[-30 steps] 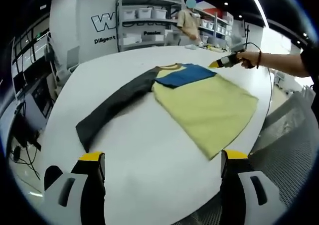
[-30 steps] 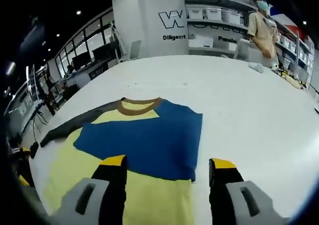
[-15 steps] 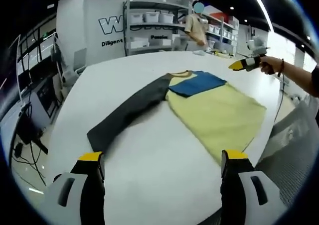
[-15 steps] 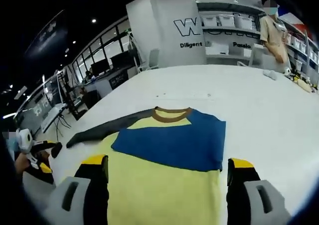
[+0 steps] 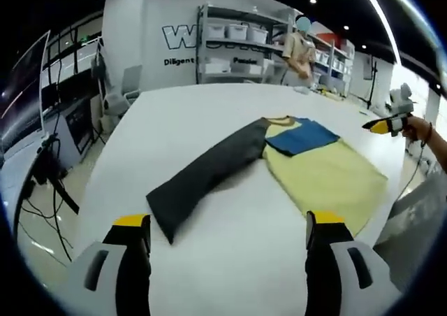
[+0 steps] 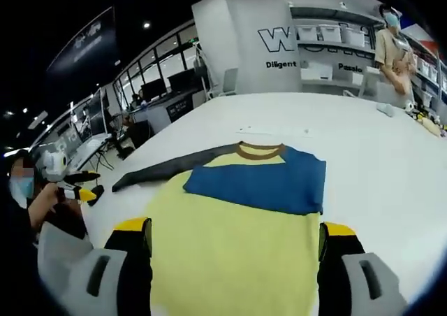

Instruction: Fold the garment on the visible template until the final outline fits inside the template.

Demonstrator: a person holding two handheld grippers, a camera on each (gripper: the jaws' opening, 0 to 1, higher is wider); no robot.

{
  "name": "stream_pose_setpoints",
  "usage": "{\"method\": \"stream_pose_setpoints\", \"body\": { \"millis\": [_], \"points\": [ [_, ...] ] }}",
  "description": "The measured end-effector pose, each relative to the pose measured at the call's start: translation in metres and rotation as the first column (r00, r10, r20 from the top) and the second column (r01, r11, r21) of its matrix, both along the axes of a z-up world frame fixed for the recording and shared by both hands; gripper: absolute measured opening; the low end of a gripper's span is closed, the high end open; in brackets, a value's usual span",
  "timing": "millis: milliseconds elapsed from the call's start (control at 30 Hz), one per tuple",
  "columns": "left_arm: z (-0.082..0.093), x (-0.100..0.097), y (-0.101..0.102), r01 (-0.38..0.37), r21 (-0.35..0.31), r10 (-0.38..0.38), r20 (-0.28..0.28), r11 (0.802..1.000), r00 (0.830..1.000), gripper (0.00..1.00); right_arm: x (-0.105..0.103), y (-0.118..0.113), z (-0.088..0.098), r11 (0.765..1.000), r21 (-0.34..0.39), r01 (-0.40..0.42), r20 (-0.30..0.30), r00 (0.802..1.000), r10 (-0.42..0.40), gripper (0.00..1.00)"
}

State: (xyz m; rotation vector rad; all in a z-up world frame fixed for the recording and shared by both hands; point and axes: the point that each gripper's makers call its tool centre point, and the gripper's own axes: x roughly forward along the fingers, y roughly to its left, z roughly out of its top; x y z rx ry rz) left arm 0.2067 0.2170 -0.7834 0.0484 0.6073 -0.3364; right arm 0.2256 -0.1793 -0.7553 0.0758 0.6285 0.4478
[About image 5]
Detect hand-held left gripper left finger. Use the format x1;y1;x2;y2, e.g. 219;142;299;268
64;213;154;316

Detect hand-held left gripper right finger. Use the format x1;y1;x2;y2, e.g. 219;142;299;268
305;209;395;316

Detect yellow long-sleeved garment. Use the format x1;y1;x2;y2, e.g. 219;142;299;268
145;115;390;245

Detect person's right hand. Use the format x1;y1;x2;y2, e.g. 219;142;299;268
400;116;430;143

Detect black tripod stand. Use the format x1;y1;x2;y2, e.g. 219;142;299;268
362;55;382;110

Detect pale yellow cloth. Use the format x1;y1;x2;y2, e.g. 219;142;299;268
315;88;342;101

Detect white shelf with boxes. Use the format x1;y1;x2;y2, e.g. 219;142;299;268
310;32;355;97

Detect grey mesh office chair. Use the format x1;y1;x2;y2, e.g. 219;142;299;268
372;175;447;289

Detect black equipment stand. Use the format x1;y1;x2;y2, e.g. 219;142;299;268
32;133;80;215

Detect white storage bin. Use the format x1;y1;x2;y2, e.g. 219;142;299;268
247;27;270;45
226;23;249;40
207;23;228;40

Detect grey metal shelf unit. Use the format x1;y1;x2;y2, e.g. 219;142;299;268
196;3;298;85

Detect dark bead bracelet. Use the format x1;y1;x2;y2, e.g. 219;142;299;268
420;121;434;146

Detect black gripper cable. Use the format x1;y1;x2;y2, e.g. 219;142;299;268
393;142;426;206

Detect black floor cables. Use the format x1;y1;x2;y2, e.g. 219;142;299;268
16;189;77;261

